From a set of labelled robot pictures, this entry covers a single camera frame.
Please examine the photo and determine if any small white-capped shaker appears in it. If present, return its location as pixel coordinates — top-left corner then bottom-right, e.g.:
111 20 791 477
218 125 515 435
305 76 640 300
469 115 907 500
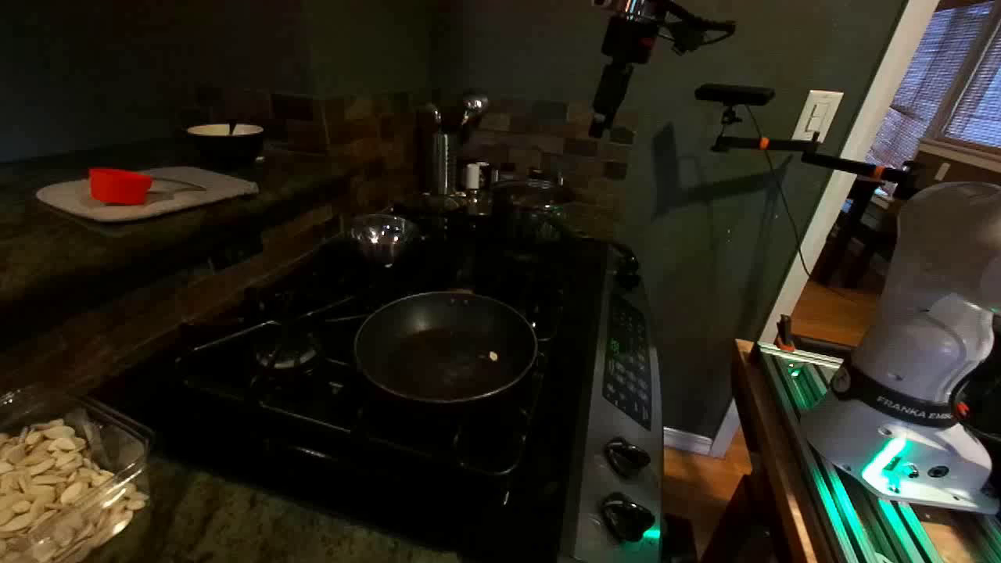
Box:
462 156 495 198

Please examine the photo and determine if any black frying pan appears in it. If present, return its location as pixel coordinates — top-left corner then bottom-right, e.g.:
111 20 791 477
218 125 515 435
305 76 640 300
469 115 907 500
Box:
349 288 545 410

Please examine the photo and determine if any black gas stove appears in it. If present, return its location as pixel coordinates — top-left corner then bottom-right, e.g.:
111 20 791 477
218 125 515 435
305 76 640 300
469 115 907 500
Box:
153 223 670 563

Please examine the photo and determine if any metal utensil holder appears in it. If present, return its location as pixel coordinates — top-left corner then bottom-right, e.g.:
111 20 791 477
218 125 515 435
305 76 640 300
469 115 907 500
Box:
425 125 469 199

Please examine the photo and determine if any black bowl white inside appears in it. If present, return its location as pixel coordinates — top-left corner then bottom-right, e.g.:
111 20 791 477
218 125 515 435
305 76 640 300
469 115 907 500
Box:
184 120 268 172

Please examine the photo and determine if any black stove knob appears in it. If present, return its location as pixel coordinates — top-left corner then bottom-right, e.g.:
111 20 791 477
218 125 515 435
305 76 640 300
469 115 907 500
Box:
599 491 659 549
606 241 646 295
601 435 653 486

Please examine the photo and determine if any silver metal bowl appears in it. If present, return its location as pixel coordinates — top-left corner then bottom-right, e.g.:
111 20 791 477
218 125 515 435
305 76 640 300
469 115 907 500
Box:
346 211 423 265

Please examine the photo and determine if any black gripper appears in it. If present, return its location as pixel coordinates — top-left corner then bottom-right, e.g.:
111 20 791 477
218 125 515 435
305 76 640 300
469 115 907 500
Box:
587 6 666 142

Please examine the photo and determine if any aluminium robot mounting table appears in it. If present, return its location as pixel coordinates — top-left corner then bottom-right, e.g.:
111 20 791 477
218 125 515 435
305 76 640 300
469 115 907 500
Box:
730 336 1001 563

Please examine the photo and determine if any glass container of pasta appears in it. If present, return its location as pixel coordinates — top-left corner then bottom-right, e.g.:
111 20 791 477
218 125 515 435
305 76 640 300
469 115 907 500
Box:
0 396 158 563

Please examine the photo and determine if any window with blinds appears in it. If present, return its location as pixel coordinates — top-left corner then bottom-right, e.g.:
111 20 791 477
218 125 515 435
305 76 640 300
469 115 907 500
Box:
865 0 1001 172

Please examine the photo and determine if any black camera on stand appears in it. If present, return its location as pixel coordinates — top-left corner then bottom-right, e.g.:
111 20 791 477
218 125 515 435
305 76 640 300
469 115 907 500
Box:
691 81 913 189

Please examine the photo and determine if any white cutting board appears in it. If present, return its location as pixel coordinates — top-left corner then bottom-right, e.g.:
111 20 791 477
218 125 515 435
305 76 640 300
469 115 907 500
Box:
32 163 263 224

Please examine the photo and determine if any silver pot with handle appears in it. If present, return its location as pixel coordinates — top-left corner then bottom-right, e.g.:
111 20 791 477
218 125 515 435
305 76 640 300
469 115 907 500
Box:
488 180 575 248

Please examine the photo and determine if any red plastic cup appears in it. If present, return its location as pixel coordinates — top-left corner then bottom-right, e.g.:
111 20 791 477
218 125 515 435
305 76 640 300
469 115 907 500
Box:
86 166 158 211

